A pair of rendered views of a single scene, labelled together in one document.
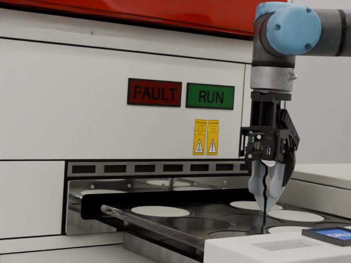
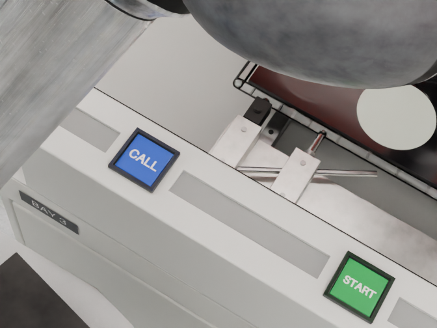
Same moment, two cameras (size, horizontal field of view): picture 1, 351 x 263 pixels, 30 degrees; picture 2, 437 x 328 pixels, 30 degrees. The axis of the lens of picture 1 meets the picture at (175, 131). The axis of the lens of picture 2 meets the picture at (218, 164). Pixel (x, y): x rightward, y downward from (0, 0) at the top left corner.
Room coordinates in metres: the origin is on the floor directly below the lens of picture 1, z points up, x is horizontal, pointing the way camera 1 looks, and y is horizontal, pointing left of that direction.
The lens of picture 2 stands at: (0.51, -0.54, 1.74)
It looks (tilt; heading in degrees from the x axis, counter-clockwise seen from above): 63 degrees down; 55
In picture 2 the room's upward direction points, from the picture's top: 12 degrees clockwise
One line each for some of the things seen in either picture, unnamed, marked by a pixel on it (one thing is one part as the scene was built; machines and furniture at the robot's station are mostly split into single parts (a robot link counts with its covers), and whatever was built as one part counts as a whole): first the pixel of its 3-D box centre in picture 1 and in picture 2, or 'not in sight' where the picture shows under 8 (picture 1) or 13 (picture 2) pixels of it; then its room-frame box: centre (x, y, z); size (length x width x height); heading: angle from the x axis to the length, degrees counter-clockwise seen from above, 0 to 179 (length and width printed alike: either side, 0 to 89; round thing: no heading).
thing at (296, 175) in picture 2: not in sight; (291, 184); (0.82, -0.23, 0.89); 0.08 x 0.03 x 0.03; 35
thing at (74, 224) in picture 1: (172, 202); not in sight; (1.24, 0.00, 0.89); 0.44 x 0.02 x 0.10; 125
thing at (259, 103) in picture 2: not in sight; (257, 113); (0.83, -0.14, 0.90); 0.04 x 0.02 x 0.03; 35
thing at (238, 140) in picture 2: not in sight; (231, 150); (0.78, -0.17, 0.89); 0.08 x 0.03 x 0.03; 35
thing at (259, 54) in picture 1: (275, 35); not in sight; (1.15, -0.16, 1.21); 0.09 x 0.08 x 0.11; 4
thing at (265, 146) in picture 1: (267, 127); not in sight; (1.14, -0.16, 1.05); 0.09 x 0.08 x 0.12; 155
